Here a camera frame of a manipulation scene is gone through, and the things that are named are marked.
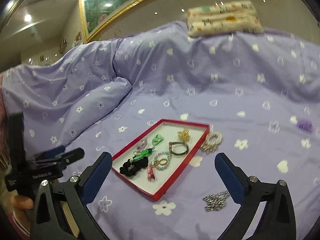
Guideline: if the colourful beaded bracelet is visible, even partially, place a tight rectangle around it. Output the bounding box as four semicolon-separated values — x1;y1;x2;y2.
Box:
152;151;174;172

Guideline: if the left hand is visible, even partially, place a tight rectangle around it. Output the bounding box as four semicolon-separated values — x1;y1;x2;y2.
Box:
10;195;34;210

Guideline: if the pearl bracelet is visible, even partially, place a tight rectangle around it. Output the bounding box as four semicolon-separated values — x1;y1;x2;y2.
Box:
199;130;223;153

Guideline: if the patterned cream pillow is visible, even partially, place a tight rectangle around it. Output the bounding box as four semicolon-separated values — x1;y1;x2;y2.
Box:
187;0;264;37

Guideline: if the purple hair tie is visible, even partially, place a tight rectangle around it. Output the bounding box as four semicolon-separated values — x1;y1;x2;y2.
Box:
135;138;149;151

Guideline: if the gold wrist watch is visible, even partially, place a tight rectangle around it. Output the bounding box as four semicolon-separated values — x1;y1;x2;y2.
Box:
168;141;189;157

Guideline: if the yellow claw hair clip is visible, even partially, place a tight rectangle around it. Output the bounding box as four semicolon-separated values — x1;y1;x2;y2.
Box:
177;129;190;142

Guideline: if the purple floral bedsheet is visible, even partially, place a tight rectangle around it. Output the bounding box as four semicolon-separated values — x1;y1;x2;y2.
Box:
1;22;319;239

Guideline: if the left red sleeve forearm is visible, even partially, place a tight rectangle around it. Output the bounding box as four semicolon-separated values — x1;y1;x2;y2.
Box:
1;208;30;240

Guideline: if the silver chain bracelet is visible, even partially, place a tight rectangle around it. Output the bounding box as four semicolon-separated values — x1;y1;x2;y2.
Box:
202;190;231;212

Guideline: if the green hair clip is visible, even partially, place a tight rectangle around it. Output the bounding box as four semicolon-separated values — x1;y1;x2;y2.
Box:
152;134;164;146

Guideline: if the purple fluffy pompom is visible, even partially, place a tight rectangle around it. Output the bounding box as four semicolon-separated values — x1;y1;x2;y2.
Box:
297;119;312;133

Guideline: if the black scrunchie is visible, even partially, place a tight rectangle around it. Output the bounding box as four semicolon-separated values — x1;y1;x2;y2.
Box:
119;157;149;178

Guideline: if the red jewelry box tray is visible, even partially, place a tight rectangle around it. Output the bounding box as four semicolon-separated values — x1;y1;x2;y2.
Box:
112;119;209;201

